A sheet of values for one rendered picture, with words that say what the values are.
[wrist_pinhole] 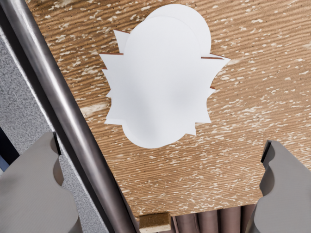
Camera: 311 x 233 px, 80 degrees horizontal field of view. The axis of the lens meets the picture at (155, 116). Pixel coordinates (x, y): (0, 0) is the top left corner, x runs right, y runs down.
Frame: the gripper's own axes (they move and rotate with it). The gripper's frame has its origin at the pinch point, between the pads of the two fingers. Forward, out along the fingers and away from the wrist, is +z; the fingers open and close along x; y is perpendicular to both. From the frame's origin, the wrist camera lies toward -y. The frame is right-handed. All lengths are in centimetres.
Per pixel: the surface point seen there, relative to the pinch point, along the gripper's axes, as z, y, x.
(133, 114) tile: 7.4, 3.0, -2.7
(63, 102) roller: 13.9, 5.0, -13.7
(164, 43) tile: 7.4, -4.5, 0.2
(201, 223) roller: 14.5, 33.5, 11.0
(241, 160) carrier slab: 12.1, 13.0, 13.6
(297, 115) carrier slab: 12.1, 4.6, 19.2
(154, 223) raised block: 10.1, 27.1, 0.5
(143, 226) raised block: 9.9, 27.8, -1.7
